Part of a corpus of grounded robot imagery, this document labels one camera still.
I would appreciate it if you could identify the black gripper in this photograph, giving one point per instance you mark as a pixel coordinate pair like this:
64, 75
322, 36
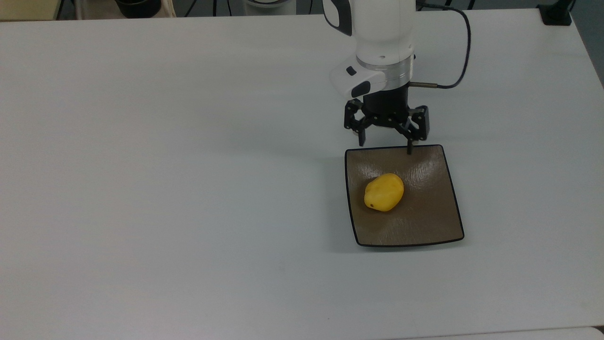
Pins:
387, 106

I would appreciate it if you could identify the yellow potato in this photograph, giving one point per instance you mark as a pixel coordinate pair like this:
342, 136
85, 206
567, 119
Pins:
383, 192

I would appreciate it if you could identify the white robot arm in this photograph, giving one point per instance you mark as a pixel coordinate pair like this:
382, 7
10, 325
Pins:
382, 28

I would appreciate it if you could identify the brown square ceramic plate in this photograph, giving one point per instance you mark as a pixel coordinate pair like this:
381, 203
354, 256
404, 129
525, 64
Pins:
424, 212

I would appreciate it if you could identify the white round container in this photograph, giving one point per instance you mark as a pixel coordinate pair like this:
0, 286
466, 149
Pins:
269, 4

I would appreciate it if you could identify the black table clamp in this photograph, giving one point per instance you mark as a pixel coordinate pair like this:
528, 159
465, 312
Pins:
557, 14

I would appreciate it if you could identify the black bucket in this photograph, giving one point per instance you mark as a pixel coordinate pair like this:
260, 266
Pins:
138, 7

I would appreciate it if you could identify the beige wooden board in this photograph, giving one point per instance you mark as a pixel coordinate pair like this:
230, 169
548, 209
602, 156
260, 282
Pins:
28, 8

